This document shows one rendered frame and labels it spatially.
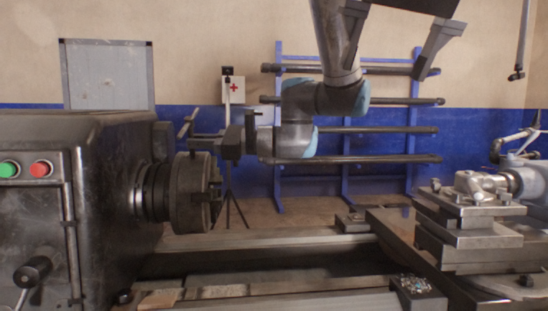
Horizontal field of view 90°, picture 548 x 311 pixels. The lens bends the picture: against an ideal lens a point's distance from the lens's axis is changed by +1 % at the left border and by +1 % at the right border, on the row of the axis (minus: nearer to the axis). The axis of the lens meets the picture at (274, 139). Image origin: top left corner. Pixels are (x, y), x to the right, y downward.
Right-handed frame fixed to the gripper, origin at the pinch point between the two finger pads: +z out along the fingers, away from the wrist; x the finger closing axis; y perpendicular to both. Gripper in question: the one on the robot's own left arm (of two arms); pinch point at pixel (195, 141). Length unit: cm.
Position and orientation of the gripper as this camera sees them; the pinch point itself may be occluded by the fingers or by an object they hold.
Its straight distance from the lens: 80.2
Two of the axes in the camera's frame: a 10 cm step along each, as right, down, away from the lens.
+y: 0.0, 8.9, 4.5
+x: 0.2, -4.5, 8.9
